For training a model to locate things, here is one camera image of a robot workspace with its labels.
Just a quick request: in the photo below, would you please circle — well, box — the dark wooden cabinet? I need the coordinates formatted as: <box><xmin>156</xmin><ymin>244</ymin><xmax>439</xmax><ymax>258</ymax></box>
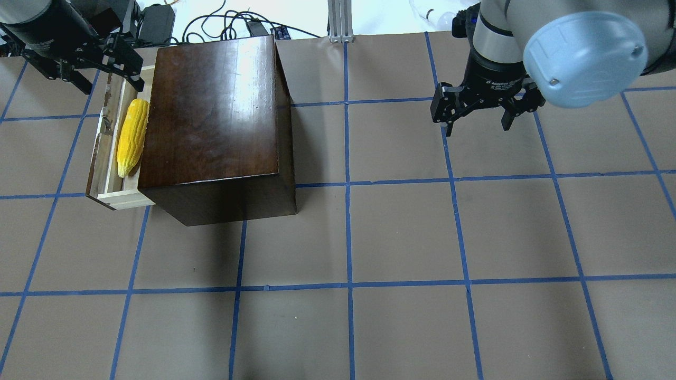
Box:
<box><xmin>138</xmin><ymin>35</ymin><xmax>297</xmax><ymax>226</ymax></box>

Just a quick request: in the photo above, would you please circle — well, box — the yellow corn cob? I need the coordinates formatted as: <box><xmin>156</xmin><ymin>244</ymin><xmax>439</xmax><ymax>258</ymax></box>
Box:
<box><xmin>116</xmin><ymin>99</ymin><xmax>149</xmax><ymax>178</ymax></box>

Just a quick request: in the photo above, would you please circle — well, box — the wooden drawer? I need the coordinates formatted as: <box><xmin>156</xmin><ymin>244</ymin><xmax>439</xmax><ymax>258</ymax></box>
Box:
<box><xmin>86</xmin><ymin>65</ymin><xmax>155</xmax><ymax>210</ymax></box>

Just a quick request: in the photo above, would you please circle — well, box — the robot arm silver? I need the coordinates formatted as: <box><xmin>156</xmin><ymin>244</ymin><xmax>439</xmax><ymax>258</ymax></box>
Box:
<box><xmin>430</xmin><ymin>1</ymin><xmax>675</xmax><ymax>136</ymax></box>
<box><xmin>1</xmin><ymin>1</ymin><xmax>145</xmax><ymax>94</ymax></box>

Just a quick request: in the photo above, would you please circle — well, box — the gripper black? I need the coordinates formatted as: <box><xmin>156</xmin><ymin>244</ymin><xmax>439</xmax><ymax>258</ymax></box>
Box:
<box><xmin>430</xmin><ymin>53</ymin><xmax>546</xmax><ymax>137</ymax></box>
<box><xmin>3</xmin><ymin>1</ymin><xmax>145</xmax><ymax>95</ymax></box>

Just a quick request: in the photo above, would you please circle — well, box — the aluminium frame post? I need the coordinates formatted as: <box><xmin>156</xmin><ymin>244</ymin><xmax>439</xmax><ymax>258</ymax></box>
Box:
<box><xmin>327</xmin><ymin>0</ymin><xmax>354</xmax><ymax>43</ymax></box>

